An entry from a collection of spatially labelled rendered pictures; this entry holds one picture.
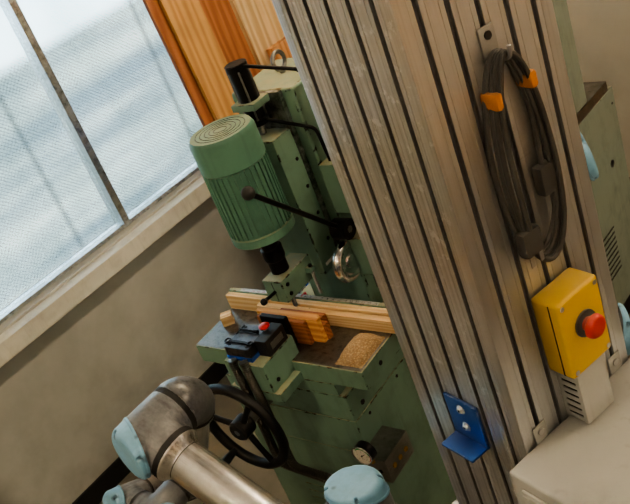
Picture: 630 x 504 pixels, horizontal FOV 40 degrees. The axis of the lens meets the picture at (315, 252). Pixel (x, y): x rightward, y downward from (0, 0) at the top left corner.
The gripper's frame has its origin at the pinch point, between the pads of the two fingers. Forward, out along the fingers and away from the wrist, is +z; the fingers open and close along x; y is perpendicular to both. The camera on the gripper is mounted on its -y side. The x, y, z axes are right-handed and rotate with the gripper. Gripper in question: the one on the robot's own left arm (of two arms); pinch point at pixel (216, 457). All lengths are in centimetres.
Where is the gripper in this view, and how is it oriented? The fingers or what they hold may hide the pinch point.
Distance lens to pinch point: 239.8
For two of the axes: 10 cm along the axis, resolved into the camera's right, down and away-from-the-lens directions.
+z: 6.3, -0.9, 7.7
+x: 7.7, 0.5, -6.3
